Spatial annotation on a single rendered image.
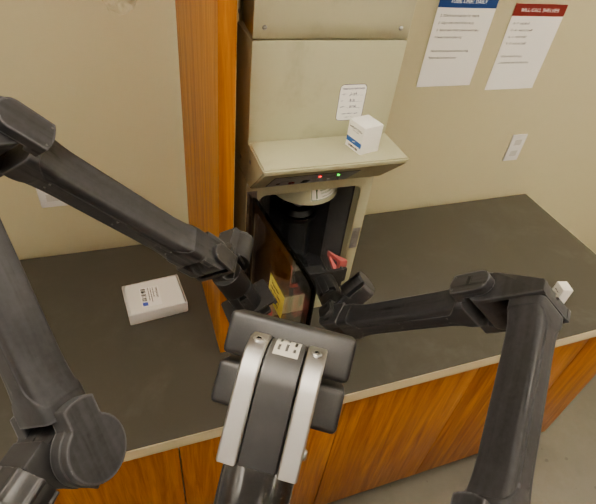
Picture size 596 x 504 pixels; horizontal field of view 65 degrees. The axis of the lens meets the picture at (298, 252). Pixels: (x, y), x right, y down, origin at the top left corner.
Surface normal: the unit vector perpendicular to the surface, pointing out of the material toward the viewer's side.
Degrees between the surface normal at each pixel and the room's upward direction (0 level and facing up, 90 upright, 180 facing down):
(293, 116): 90
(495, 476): 45
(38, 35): 90
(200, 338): 0
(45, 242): 90
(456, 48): 90
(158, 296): 0
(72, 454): 55
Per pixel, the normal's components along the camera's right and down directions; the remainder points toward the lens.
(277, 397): -0.08, -0.10
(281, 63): 0.33, 0.65
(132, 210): 0.85, -0.20
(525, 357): -0.64, -0.67
